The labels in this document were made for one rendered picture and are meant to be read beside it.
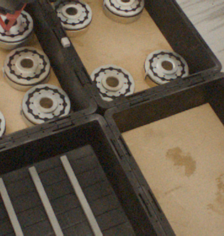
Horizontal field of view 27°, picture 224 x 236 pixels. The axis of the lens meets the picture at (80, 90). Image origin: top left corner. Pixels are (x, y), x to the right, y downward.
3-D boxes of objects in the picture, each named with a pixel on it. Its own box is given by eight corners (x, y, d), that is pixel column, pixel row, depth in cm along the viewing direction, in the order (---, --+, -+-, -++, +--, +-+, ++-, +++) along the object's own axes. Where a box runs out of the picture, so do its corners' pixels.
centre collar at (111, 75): (98, 76, 105) (98, 74, 104) (118, 72, 106) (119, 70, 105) (104, 94, 102) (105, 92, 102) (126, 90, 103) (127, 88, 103)
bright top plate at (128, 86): (83, 70, 106) (83, 68, 105) (125, 62, 108) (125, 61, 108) (97, 107, 101) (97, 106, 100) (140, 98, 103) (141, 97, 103)
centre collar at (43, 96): (32, 96, 100) (32, 94, 99) (54, 92, 101) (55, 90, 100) (37, 115, 97) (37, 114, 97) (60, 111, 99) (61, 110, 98)
